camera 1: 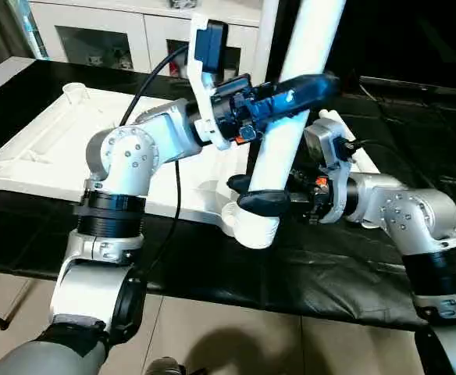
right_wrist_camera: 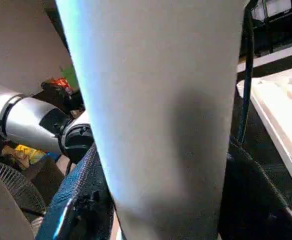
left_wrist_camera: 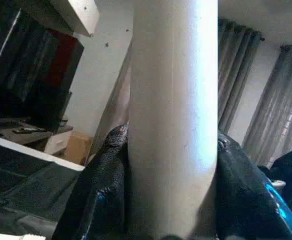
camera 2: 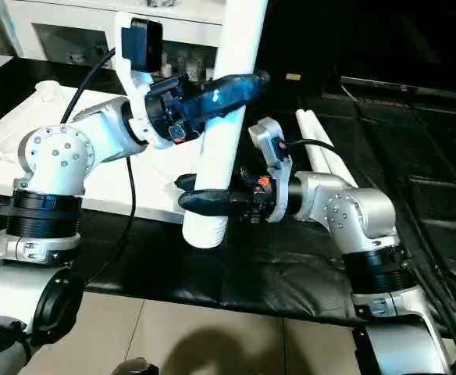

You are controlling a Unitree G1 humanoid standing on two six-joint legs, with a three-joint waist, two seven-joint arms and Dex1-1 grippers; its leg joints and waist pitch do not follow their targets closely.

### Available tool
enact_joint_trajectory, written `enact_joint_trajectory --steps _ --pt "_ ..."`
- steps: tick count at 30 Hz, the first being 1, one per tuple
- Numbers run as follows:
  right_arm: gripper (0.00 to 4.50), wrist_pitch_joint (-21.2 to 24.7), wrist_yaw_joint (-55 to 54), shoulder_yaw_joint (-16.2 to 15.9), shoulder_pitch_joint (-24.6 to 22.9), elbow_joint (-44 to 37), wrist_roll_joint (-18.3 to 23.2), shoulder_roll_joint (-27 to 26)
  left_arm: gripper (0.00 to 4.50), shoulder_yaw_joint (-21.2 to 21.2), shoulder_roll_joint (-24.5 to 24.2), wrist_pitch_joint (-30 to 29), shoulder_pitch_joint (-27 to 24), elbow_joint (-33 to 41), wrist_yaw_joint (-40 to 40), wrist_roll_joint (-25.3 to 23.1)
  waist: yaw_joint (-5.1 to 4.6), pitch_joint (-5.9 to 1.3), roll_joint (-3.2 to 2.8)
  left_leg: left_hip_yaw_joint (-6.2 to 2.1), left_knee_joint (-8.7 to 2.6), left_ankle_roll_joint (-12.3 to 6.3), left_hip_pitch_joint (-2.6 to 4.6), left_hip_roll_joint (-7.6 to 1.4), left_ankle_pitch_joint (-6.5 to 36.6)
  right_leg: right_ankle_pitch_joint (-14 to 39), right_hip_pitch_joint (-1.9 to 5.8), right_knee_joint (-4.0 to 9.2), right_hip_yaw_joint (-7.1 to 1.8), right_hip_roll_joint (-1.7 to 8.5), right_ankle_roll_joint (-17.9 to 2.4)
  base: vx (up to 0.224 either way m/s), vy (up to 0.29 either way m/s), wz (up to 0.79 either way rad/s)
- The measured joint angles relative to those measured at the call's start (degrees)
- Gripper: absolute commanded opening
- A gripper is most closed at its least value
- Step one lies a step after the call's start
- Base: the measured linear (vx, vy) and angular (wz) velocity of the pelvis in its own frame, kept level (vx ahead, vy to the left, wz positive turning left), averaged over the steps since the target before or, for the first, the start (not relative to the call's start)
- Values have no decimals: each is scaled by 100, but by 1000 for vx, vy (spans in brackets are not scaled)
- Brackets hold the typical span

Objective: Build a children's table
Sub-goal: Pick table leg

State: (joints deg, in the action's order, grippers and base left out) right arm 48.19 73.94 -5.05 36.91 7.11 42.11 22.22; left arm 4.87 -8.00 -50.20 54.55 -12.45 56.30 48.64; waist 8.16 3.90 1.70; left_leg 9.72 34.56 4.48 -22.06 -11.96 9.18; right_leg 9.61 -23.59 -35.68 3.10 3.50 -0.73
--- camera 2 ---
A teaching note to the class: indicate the white compartment tray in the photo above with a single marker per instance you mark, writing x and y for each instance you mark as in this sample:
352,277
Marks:
1,133

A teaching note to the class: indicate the white glass-door cabinet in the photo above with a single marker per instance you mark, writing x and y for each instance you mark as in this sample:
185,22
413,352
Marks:
80,23

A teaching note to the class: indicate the small tan tag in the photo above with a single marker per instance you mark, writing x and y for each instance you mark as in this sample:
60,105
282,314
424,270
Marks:
293,77

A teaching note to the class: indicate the silver crumpled object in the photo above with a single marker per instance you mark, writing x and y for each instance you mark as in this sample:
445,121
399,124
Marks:
162,2

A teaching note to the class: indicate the white plastic table leg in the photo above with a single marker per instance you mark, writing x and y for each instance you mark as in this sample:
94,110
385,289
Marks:
232,47
333,152
315,144

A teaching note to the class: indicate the long black bar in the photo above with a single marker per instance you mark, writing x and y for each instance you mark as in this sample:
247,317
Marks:
415,87

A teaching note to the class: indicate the black work mat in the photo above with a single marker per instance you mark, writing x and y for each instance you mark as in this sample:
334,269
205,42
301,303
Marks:
275,273

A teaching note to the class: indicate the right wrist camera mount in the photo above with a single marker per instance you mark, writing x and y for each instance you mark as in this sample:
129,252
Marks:
273,148

